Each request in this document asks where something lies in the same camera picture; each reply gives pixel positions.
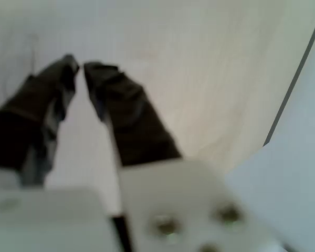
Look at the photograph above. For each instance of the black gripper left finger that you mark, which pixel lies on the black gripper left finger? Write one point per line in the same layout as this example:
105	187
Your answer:
29	120

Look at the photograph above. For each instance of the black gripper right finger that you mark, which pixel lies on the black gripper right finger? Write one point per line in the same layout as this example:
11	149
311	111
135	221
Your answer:
131	123

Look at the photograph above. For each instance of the black tape strip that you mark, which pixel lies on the black tape strip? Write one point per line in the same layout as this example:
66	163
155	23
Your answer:
290	85

